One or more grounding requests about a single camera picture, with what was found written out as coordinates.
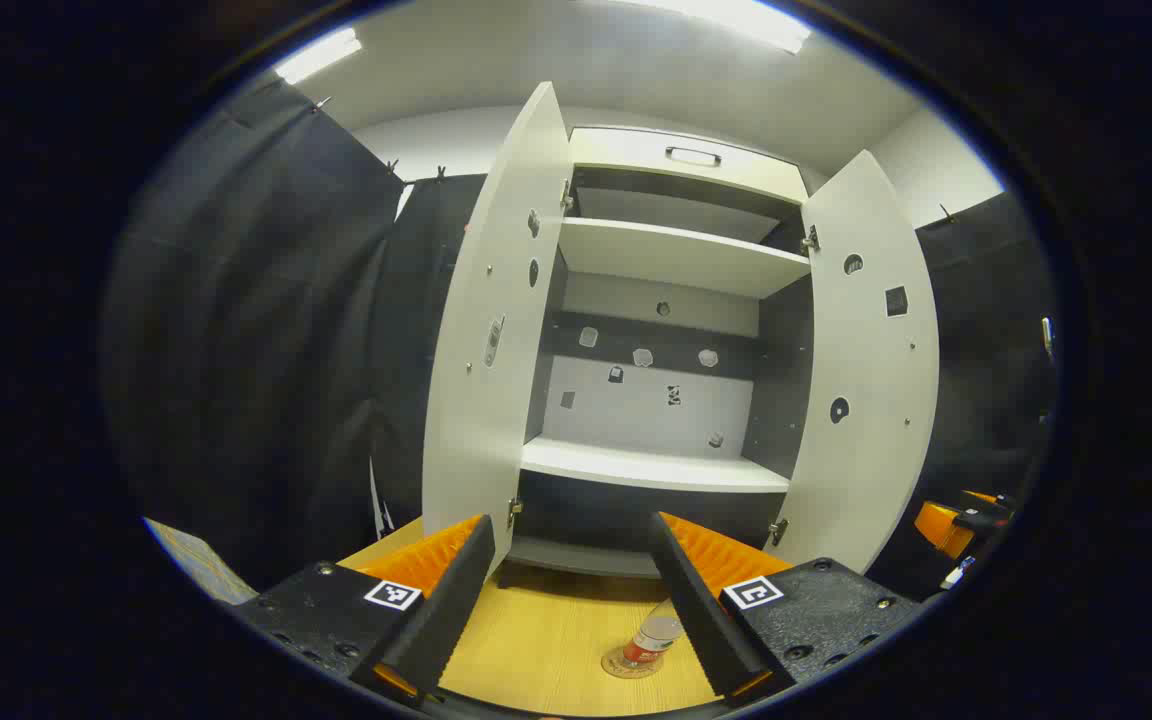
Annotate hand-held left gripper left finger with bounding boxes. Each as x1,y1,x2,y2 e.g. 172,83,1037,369
228,513,497,706

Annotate ceiling light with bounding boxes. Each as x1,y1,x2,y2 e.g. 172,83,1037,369
626,0,813,55
274,27,363,86

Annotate white cabinet shelf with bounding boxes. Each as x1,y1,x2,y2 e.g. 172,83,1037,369
519,435,792,494
556,217,812,299

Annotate black backdrop cloth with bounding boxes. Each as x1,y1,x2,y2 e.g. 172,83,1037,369
101,78,1057,603

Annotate white and grey cabinet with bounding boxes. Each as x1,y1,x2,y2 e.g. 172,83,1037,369
421,82,940,583

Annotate light printed sheet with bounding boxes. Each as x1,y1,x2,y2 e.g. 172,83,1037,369
143,517,259,606

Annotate clear red label water bottle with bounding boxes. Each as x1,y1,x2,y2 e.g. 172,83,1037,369
621,598,685,669

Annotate white cabinet door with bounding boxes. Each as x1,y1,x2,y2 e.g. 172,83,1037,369
421,82,574,577
764,150,940,577

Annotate white drawer front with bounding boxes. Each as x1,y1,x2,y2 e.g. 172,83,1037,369
569,127,809,206

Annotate round wooden coaster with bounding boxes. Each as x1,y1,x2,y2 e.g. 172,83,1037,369
601,645,664,681

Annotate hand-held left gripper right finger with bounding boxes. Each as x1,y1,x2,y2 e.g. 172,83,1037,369
648,511,926,706

